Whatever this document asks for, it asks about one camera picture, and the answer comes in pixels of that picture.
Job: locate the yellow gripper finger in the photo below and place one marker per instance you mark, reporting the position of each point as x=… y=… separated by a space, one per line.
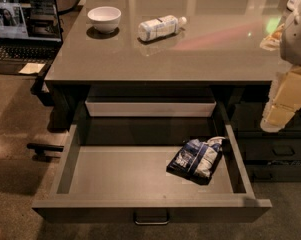
x=284 y=100
x=272 y=41

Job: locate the blue chip bag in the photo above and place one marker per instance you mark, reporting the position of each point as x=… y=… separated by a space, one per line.
x=197 y=160

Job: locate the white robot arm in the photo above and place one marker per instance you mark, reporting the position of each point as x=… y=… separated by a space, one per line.
x=290 y=43

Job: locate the dark side drawer cabinet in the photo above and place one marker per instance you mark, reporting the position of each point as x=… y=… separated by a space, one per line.
x=272 y=157

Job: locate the open grey top drawer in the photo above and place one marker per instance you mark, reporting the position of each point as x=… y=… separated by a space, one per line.
x=113 y=166

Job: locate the clear plastic water bottle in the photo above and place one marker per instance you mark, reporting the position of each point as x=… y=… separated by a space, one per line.
x=160 y=27

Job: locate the white ceramic bowl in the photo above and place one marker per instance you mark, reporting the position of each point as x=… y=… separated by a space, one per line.
x=105 y=19

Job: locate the white paper note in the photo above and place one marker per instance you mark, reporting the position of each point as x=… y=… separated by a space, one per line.
x=31 y=68

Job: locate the open laptop computer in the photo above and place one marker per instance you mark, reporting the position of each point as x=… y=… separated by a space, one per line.
x=30 y=32

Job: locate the black chair base leg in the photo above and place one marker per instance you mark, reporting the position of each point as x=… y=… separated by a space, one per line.
x=40 y=149

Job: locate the metal drawer handle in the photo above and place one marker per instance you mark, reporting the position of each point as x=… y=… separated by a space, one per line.
x=151 y=217

